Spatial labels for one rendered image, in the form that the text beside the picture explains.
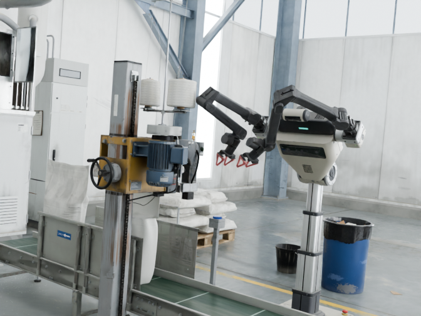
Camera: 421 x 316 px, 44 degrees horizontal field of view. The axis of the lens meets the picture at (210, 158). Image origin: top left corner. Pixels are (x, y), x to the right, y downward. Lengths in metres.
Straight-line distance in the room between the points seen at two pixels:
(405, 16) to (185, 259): 8.51
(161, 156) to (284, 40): 9.36
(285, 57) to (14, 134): 7.52
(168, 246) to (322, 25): 8.82
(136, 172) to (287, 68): 9.11
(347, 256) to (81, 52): 4.76
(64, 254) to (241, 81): 7.66
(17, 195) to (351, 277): 3.42
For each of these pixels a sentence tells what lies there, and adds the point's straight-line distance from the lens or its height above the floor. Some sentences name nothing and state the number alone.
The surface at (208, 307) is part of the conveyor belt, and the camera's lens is 3.16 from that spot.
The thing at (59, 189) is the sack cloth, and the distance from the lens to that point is 4.07.
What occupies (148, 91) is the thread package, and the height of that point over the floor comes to 1.61.
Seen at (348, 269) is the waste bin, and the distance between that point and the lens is 5.05.
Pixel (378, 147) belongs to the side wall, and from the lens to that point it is 11.09.
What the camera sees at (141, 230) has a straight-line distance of 3.40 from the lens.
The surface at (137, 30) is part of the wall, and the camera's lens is 8.61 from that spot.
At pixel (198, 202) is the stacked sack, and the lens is 6.10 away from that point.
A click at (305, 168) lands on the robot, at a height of 1.22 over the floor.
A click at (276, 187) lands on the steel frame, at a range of 11.81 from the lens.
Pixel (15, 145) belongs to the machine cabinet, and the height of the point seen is 1.11.
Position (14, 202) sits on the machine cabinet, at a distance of 5.77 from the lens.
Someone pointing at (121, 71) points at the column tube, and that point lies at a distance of 2.97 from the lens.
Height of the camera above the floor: 1.41
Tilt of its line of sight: 3 degrees down
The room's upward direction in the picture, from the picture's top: 4 degrees clockwise
